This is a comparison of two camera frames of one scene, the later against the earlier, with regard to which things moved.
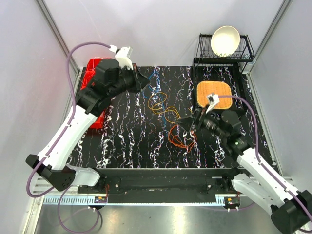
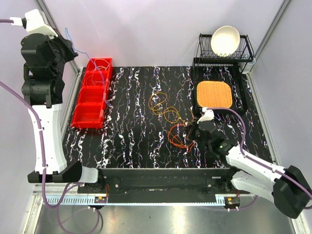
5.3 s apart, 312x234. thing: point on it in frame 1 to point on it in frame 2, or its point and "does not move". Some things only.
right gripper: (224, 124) to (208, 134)
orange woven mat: (222, 88) does not move
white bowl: (224, 40) does not move
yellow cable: (171, 114) does not move
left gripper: (139, 79) to (70, 53)
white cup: (247, 67) does not move
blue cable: (151, 89) to (91, 60)
